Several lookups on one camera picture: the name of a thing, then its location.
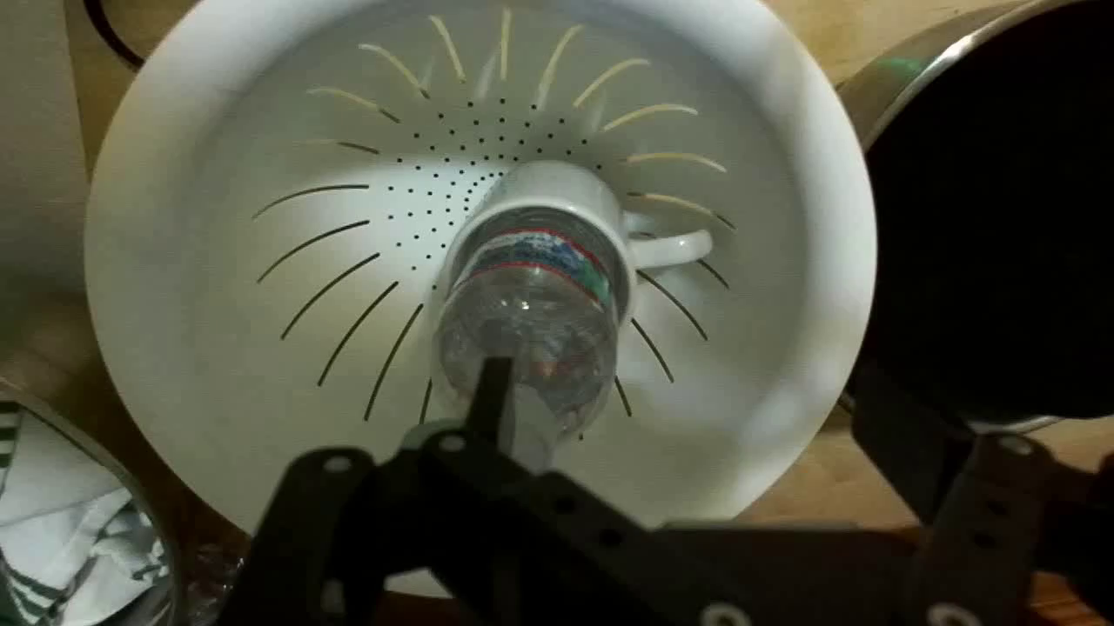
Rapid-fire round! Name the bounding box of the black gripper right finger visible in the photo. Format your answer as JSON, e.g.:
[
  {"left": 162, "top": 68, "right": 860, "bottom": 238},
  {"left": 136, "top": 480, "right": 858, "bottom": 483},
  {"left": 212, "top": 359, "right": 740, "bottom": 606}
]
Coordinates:
[{"left": 901, "top": 434, "right": 1053, "bottom": 626}]

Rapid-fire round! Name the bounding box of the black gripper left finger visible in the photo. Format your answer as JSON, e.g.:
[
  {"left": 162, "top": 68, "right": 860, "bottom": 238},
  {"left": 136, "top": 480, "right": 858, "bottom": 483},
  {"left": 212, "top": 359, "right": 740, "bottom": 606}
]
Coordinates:
[{"left": 216, "top": 448, "right": 375, "bottom": 626}]

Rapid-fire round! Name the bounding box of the silver bowl with striped towel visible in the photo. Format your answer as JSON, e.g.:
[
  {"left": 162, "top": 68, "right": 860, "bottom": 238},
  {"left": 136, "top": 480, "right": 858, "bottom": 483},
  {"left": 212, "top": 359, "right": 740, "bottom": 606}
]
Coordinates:
[{"left": 0, "top": 376, "right": 202, "bottom": 626}]

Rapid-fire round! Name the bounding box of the silver bowl with black cloth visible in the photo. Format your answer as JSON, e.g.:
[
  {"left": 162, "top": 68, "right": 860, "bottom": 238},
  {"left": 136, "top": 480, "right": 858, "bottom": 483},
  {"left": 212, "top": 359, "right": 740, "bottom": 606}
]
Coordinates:
[{"left": 841, "top": 0, "right": 1114, "bottom": 424}]

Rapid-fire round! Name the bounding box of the striped white dish towel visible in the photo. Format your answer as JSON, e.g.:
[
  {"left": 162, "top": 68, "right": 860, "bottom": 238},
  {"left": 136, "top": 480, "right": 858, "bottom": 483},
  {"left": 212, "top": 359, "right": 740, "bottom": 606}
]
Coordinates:
[{"left": 0, "top": 398, "right": 176, "bottom": 626}]

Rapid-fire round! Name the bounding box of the white plastic colander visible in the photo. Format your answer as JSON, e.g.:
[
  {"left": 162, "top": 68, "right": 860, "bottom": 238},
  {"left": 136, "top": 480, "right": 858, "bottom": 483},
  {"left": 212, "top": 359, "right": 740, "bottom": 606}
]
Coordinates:
[{"left": 84, "top": 0, "right": 878, "bottom": 526}]

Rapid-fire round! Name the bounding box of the clear plastic bottle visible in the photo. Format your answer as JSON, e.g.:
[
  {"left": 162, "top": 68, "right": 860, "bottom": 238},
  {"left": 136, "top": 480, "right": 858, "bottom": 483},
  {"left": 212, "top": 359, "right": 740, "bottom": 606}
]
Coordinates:
[{"left": 431, "top": 231, "right": 625, "bottom": 440}]

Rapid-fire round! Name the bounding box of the white ceramic mug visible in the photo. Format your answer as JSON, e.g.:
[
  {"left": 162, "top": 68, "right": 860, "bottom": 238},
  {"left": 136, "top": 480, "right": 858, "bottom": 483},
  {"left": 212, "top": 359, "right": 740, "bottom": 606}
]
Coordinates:
[{"left": 444, "top": 162, "right": 714, "bottom": 319}]

